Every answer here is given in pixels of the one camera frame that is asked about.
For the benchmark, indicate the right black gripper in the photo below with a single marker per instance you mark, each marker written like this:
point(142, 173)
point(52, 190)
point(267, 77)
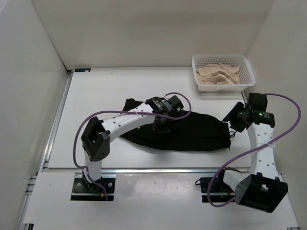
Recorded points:
point(231, 117)

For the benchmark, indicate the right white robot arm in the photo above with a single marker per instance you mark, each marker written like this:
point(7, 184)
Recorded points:
point(260, 188)

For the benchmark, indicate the dark label sticker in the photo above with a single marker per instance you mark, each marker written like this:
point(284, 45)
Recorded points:
point(82, 70)

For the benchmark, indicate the white plastic basket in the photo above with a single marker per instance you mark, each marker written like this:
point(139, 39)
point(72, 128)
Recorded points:
point(245, 73)

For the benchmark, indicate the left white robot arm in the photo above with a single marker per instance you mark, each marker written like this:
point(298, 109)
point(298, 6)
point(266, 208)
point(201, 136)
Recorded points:
point(98, 134)

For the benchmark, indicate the aluminium left rail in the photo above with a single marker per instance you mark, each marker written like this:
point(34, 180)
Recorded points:
point(51, 138)

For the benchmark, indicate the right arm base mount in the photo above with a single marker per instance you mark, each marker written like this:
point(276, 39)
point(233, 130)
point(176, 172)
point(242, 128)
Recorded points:
point(220, 192)

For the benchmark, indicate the black trousers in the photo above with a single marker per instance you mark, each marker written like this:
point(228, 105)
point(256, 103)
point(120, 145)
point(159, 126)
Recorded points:
point(196, 132)

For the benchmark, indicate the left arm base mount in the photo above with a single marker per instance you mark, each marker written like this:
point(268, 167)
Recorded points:
point(82, 190)

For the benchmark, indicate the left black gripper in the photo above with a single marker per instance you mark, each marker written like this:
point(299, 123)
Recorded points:
point(161, 129)

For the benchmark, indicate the aluminium front rail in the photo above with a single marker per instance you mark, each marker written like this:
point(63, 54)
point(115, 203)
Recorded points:
point(159, 170)

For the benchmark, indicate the beige trousers in basket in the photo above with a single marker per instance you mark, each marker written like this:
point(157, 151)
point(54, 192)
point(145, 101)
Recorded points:
point(218, 74)

